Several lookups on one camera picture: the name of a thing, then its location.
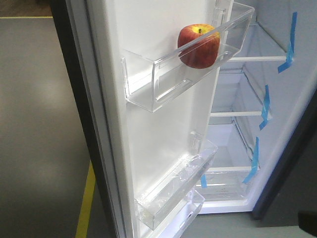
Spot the lower clear door bin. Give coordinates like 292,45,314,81
146,189,205,238

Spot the clear crisper drawer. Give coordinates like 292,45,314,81
195,171,254,201

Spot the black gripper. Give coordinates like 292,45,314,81
298,211,317,235

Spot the clear door bin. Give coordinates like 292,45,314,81
119,0,255,112
135,132,217,230
146,189,205,238

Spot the upper glass fridge shelf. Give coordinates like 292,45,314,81
228,24,286,63

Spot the lower glass fridge shelf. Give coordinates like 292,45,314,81
210,70,263,118

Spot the red yellow apple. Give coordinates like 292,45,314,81
177,24,220,69

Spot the glass fridge shelf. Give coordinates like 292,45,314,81
210,70,263,118
228,24,286,63

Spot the dark grey fridge body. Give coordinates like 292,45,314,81
200,0,317,219

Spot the grey fridge door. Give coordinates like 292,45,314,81
50,0,219,238

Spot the middle clear door bin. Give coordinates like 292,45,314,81
135,132,217,230

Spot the upper clear door bin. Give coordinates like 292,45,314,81
119,0,255,112

